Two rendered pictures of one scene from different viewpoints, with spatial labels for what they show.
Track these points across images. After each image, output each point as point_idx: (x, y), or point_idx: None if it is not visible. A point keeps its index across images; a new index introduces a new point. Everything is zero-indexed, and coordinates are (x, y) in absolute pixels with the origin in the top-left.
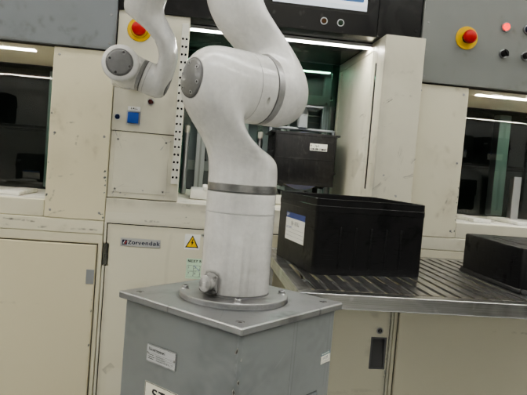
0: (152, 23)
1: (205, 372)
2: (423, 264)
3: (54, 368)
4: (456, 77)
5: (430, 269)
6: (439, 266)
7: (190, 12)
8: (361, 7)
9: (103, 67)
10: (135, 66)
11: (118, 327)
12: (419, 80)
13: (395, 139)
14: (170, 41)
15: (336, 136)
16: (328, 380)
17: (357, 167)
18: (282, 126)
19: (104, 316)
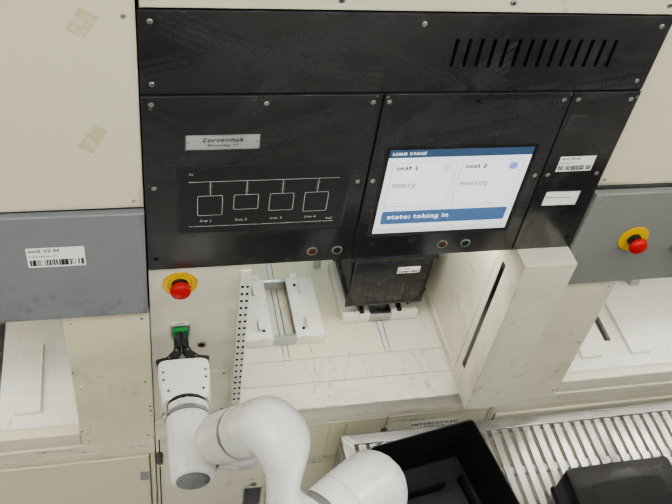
0: (235, 464)
1: None
2: (514, 465)
3: None
4: (605, 276)
5: (520, 497)
6: (531, 471)
7: (252, 260)
8: (497, 223)
9: (173, 485)
10: (212, 479)
11: (181, 497)
12: (555, 301)
13: (510, 352)
14: (255, 458)
15: (433, 257)
16: None
17: (457, 317)
18: None
19: (164, 493)
